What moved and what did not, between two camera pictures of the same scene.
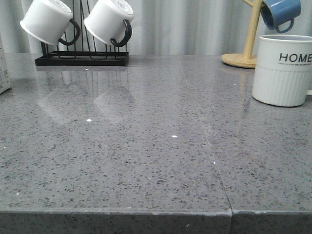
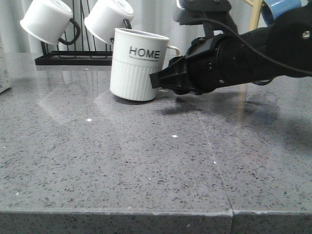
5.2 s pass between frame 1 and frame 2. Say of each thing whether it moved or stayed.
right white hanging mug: stayed
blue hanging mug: stayed
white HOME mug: moved
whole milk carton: stayed
